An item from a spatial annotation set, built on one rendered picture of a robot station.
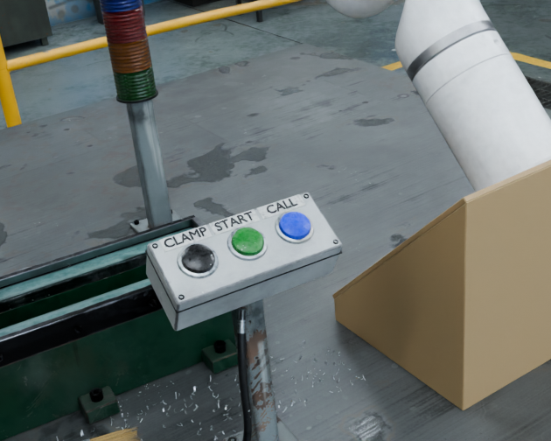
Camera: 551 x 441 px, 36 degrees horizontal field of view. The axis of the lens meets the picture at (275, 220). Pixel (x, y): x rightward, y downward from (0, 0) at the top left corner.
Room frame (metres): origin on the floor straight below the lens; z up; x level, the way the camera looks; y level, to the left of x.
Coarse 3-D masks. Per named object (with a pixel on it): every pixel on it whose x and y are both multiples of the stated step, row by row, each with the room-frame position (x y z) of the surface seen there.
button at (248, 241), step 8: (240, 232) 0.68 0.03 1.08; (248, 232) 0.68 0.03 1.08; (256, 232) 0.68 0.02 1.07; (232, 240) 0.68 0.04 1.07; (240, 240) 0.67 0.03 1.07; (248, 240) 0.67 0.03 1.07; (256, 240) 0.68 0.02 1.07; (240, 248) 0.67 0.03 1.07; (248, 248) 0.67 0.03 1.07; (256, 248) 0.67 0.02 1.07
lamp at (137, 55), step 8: (144, 40) 1.23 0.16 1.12; (112, 48) 1.22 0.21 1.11; (120, 48) 1.21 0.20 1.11; (128, 48) 1.21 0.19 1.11; (136, 48) 1.21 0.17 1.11; (144, 48) 1.22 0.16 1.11; (112, 56) 1.22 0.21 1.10; (120, 56) 1.21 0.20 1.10; (128, 56) 1.21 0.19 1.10; (136, 56) 1.21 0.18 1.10; (144, 56) 1.22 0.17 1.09; (112, 64) 1.22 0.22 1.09; (120, 64) 1.21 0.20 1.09; (128, 64) 1.21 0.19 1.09; (136, 64) 1.21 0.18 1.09; (144, 64) 1.22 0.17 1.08; (120, 72) 1.21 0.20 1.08; (128, 72) 1.21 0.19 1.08; (136, 72) 1.21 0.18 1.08
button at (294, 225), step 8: (288, 216) 0.70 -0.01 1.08; (296, 216) 0.70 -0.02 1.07; (304, 216) 0.71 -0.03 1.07; (280, 224) 0.70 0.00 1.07; (288, 224) 0.70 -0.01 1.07; (296, 224) 0.70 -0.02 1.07; (304, 224) 0.70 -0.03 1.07; (288, 232) 0.69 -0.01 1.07; (296, 232) 0.69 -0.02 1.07; (304, 232) 0.69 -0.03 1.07
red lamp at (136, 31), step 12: (120, 12) 1.21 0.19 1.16; (132, 12) 1.21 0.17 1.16; (108, 24) 1.21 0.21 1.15; (120, 24) 1.21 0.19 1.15; (132, 24) 1.21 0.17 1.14; (144, 24) 1.23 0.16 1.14; (108, 36) 1.22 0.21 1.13; (120, 36) 1.21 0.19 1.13; (132, 36) 1.21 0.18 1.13; (144, 36) 1.23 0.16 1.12
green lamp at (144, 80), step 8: (144, 72) 1.22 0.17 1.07; (152, 72) 1.24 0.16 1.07; (120, 80) 1.21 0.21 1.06; (128, 80) 1.21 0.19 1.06; (136, 80) 1.21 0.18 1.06; (144, 80) 1.21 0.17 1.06; (152, 80) 1.23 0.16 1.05; (120, 88) 1.22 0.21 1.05; (128, 88) 1.21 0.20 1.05; (136, 88) 1.21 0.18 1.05; (144, 88) 1.21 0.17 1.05; (152, 88) 1.22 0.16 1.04; (120, 96) 1.22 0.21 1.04; (128, 96) 1.21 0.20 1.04; (136, 96) 1.21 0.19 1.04; (144, 96) 1.21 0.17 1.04
